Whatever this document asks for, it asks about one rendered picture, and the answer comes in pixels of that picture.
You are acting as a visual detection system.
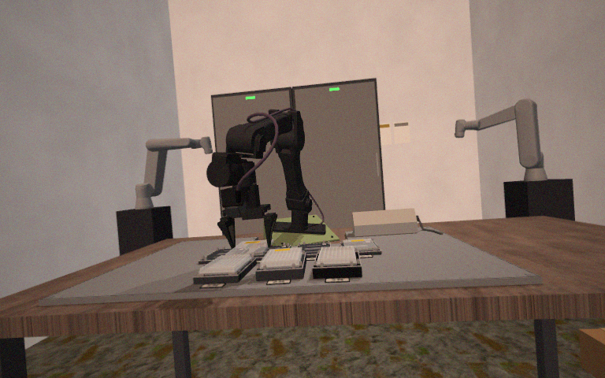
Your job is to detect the white control panel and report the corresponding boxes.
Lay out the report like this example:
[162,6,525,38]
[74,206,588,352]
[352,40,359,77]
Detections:
[351,208,429,236]

